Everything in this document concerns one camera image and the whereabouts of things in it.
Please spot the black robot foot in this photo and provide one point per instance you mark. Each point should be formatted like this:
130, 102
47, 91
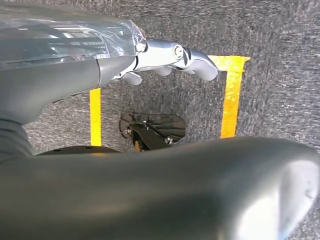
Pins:
162, 127

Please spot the yellow floor tape outline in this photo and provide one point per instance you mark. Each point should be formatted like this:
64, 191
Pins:
231, 99

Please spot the black curved robot shell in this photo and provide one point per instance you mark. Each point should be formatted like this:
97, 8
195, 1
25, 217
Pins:
75, 150

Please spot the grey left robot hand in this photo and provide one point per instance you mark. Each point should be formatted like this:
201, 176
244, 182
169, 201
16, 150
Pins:
149, 192

